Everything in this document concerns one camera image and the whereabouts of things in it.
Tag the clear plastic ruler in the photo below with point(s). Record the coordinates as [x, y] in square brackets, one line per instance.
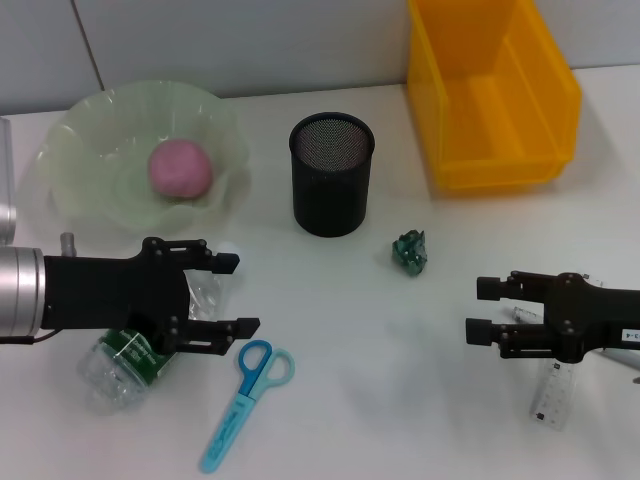
[552, 400]

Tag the grey white pen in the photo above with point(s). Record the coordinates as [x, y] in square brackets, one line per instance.
[527, 314]

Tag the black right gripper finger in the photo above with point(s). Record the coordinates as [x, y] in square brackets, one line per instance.
[520, 286]
[520, 340]

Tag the pale green glass fruit plate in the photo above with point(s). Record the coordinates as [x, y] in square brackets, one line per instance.
[100, 150]

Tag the blue scissors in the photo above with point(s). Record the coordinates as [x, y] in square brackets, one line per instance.
[250, 385]

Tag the green plastic wrapper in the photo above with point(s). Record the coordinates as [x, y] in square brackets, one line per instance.
[410, 252]

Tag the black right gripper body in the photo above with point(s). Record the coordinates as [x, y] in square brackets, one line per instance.
[590, 320]

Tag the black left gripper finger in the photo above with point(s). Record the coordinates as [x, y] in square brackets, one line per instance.
[235, 331]
[225, 263]

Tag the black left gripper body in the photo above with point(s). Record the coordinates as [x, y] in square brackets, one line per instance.
[110, 295]

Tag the clear green-label water bottle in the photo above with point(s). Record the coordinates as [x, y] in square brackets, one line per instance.
[115, 380]

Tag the pink peach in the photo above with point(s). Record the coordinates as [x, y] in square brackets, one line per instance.
[180, 167]

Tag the yellow plastic bin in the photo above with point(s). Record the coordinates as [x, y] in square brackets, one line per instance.
[500, 100]

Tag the black mesh pen cup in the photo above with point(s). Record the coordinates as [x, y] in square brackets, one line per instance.
[330, 190]

